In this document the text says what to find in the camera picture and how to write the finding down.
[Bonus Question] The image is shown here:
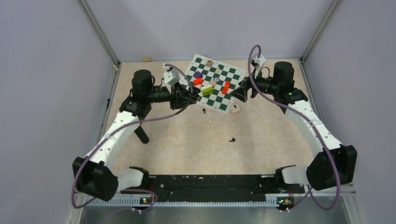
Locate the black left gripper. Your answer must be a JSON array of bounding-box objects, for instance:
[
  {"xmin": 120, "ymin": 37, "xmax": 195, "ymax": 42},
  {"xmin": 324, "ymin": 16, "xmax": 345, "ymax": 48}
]
[{"xmin": 147, "ymin": 82, "xmax": 197, "ymax": 110}]

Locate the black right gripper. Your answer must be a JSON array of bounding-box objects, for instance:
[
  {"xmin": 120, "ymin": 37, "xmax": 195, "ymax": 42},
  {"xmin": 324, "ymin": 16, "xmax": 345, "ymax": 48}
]
[{"xmin": 230, "ymin": 67, "xmax": 279, "ymax": 102}]

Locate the white earbud charging case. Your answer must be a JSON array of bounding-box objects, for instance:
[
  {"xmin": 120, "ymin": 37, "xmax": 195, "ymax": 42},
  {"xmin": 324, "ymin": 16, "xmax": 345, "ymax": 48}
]
[{"xmin": 230, "ymin": 104, "xmax": 241, "ymax": 113}]

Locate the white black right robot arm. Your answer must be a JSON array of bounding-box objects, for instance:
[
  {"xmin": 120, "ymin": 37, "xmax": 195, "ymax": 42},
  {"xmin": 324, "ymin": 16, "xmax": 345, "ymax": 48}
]
[{"xmin": 231, "ymin": 61, "xmax": 357, "ymax": 192}]

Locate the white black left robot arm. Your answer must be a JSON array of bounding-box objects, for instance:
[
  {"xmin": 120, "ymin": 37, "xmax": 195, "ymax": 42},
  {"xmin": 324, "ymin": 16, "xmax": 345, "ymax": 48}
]
[{"xmin": 72, "ymin": 65, "xmax": 200, "ymax": 201}]

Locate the green white toy brick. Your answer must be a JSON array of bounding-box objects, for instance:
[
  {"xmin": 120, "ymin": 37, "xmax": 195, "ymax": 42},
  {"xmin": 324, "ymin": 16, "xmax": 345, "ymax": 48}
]
[{"xmin": 200, "ymin": 84, "xmax": 214, "ymax": 96}]

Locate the red toy brick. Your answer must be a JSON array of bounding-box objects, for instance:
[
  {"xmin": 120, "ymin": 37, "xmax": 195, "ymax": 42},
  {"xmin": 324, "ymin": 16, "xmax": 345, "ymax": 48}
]
[
  {"xmin": 193, "ymin": 77, "xmax": 203, "ymax": 86},
  {"xmin": 221, "ymin": 81, "xmax": 231, "ymax": 95}
]

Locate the purple toy brick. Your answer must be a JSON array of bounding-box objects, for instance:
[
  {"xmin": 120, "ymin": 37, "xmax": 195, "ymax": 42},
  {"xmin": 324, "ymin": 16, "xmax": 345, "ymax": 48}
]
[{"xmin": 193, "ymin": 71, "xmax": 203, "ymax": 79}]

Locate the green white chessboard mat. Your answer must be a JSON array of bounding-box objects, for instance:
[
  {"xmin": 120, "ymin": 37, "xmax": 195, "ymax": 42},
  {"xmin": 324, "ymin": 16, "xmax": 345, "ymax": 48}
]
[{"xmin": 180, "ymin": 54, "xmax": 246, "ymax": 114}]

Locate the brown wooden chess piece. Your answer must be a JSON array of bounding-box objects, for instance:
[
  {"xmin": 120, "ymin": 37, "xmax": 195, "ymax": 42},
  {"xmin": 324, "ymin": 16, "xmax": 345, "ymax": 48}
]
[{"xmin": 206, "ymin": 60, "xmax": 213, "ymax": 67}]

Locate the wooden cork cylinder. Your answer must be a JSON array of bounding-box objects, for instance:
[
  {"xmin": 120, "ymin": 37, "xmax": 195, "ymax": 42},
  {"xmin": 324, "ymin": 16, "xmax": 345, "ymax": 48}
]
[{"xmin": 142, "ymin": 57, "xmax": 152, "ymax": 62}]

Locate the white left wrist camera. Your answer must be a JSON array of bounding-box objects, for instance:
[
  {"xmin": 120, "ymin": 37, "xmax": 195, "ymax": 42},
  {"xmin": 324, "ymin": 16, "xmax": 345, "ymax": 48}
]
[{"xmin": 163, "ymin": 66, "xmax": 180, "ymax": 87}]

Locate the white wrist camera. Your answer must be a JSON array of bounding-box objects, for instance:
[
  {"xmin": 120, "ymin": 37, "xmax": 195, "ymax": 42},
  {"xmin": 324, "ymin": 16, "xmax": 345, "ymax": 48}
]
[
  {"xmin": 251, "ymin": 54, "xmax": 267, "ymax": 72},
  {"xmin": 163, "ymin": 66, "xmax": 180, "ymax": 87}
]

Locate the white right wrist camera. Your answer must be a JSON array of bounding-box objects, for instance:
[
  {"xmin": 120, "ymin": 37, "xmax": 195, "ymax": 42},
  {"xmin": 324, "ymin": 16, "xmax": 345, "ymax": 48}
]
[{"xmin": 251, "ymin": 54, "xmax": 267, "ymax": 72}]

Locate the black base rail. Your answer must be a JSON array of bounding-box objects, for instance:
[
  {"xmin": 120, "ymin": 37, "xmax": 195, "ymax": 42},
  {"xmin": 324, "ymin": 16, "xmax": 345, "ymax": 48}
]
[{"xmin": 139, "ymin": 175, "xmax": 305, "ymax": 203}]

